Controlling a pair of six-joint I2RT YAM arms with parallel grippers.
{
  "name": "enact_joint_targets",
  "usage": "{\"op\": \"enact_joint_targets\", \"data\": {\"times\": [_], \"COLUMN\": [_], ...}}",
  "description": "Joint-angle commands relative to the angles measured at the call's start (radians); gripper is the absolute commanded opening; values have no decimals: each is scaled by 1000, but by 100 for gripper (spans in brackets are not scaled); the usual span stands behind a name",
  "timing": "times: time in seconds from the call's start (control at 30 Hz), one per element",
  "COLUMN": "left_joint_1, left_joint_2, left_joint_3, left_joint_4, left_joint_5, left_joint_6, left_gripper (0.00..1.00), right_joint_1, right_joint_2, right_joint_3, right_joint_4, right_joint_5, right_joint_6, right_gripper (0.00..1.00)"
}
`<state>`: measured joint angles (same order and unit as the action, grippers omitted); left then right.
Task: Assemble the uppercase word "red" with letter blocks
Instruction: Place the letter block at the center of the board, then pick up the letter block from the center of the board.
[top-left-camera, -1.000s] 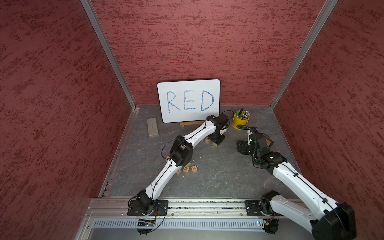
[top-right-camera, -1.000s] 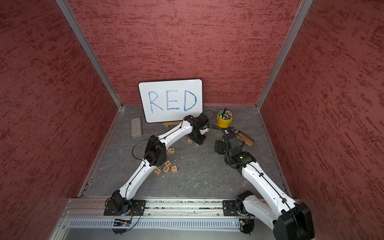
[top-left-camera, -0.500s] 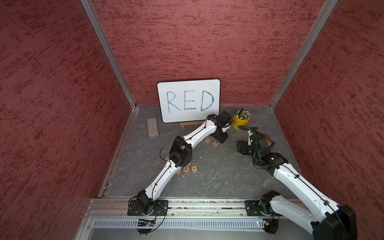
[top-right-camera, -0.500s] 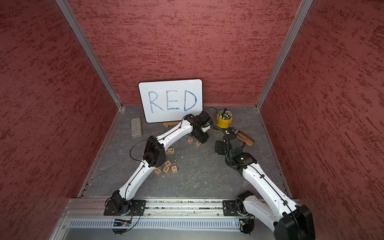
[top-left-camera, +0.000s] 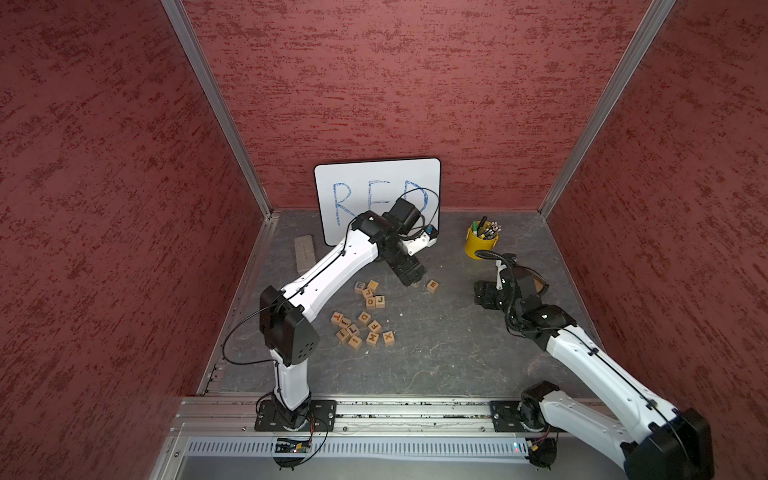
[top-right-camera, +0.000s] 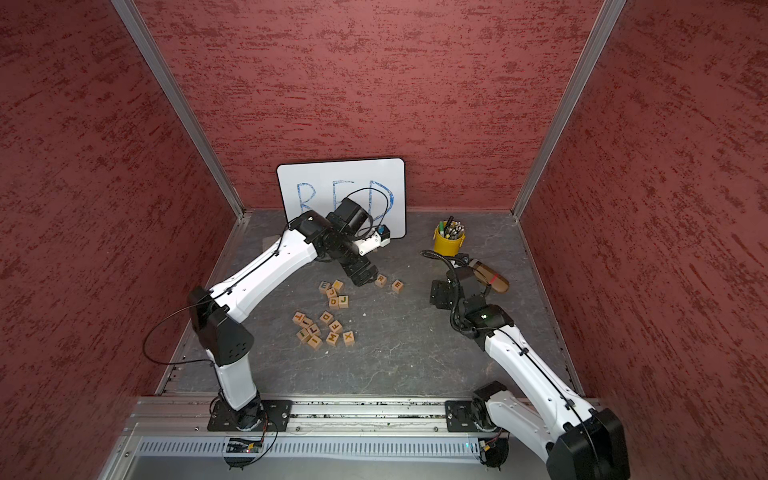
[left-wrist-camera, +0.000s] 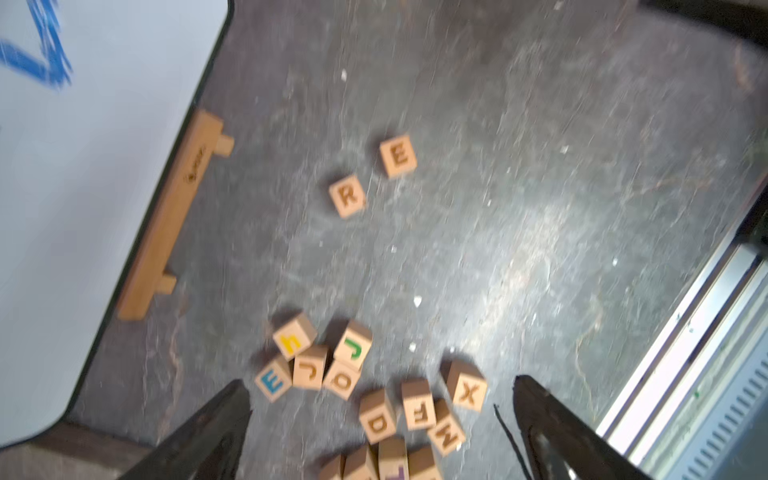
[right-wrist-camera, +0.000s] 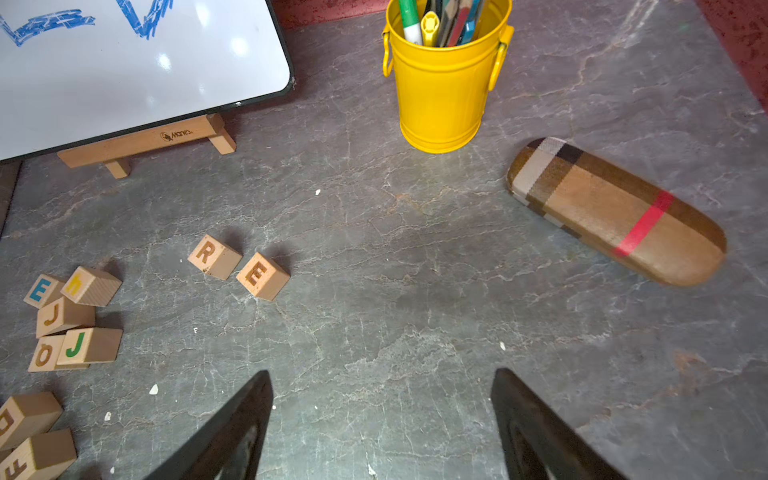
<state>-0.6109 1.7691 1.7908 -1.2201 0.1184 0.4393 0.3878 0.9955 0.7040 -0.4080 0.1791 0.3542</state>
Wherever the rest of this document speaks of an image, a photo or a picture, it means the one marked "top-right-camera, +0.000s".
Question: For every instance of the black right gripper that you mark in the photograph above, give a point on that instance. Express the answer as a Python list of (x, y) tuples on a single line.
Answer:
[(438, 293)]

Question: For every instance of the wooden E letter block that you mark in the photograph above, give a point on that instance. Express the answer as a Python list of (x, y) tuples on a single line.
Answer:
[(397, 286)]

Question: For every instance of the aluminium front rail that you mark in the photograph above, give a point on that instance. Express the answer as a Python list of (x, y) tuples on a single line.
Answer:
[(308, 416)]

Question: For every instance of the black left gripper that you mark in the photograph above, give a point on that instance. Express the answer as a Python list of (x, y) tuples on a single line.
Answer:
[(356, 264)]

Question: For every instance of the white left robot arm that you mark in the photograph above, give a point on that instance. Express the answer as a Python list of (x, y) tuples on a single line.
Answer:
[(345, 235)]

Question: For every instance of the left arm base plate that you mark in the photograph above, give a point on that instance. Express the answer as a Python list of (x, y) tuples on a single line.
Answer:
[(257, 416)]

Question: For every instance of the brown whiteboard eraser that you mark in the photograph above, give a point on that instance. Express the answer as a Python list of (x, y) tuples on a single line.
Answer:
[(489, 276)]

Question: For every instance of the wooden X letter block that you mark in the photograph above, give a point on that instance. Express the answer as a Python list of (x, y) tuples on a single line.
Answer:
[(348, 338)]

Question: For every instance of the whiteboard with RED written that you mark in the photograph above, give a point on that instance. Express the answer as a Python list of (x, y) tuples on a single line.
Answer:
[(377, 185)]

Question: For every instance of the grey felt pad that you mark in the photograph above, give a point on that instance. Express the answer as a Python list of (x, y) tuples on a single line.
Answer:
[(268, 242)]

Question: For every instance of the wooden D letter block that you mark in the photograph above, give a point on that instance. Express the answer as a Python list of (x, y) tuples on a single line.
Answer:
[(326, 317)]

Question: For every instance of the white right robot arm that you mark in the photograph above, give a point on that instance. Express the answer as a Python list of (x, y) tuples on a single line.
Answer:
[(574, 439)]

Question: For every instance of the wooden F letter block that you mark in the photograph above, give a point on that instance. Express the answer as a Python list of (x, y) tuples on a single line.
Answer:
[(336, 327)]

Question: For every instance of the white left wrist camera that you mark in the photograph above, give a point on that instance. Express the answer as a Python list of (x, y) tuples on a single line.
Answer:
[(381, 237)]

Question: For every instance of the wooden R letter block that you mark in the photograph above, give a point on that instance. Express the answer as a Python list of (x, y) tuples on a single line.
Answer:
[(380, 280)]

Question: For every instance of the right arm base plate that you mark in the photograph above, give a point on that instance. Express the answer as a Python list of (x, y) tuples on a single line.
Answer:
[(469, 416)]

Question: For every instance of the yellow pen cup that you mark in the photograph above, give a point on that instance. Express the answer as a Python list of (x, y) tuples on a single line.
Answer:
[(448, 238)]

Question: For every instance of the wooden I letter block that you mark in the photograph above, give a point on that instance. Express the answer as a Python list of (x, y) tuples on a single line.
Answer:
[(315, 342)]

